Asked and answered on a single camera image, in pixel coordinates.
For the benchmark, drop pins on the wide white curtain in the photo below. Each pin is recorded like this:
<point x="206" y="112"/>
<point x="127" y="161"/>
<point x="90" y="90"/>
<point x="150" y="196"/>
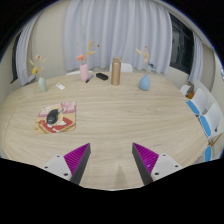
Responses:
<point x="116" y="30"/>

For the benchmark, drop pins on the black computer mouse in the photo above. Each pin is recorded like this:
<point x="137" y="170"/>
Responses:
<point x="52" y="116"/>

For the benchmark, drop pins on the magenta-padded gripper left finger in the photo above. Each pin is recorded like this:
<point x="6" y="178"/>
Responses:
<point x="60" y="165"/>

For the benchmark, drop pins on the white and blue chairs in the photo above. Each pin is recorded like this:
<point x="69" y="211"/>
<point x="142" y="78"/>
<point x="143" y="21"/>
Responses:
<point x="201" y="100"/>

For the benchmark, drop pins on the copper drink bottle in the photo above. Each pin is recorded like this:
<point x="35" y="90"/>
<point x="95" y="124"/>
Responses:
<point x="116" y="71"/>

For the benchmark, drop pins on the blue marker pen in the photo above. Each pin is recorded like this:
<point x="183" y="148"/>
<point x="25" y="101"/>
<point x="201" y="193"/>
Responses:
<point x="89" y="79"/>

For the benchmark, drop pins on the dark window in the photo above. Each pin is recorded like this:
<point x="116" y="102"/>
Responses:
<point x="181" y="43"/>
<point x="15" y="60"/>

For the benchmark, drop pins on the small white remote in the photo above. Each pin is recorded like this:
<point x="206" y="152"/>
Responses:
<point x="60" y="86"/>

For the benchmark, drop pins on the pink vase with orange flowers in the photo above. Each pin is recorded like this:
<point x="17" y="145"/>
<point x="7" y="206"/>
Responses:
<point x="84" y="73"/>

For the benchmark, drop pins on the blue vase with dried flowers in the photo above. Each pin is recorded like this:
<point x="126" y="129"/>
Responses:
<point x="144" y="83"/>

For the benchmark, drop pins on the narrow white curtain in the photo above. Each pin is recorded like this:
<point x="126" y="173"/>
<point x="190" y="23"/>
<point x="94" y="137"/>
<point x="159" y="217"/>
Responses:
<point x="197" y="56"/>
<point x="25" y="53"/>

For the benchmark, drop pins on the cat print mouse pad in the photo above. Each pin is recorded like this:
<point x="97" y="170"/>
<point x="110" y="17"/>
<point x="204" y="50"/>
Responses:
<point x="68" y="108"/>

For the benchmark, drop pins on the green vase with yellow flowers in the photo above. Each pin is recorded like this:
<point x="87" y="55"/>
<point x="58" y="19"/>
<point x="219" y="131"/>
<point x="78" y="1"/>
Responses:
<point x="42" y="85"/>

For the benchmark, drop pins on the black case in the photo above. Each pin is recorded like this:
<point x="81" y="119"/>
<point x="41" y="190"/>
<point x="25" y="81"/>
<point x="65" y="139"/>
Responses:
<point x="102" y="76"/>

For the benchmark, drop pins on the white chair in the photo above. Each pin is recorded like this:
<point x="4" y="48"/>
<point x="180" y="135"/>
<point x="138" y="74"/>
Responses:
<point x="71" y="72"/>
<point x="127" y="67"/>

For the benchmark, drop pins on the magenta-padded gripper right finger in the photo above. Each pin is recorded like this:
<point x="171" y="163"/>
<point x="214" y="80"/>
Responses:
<point x="165" y="165"/>

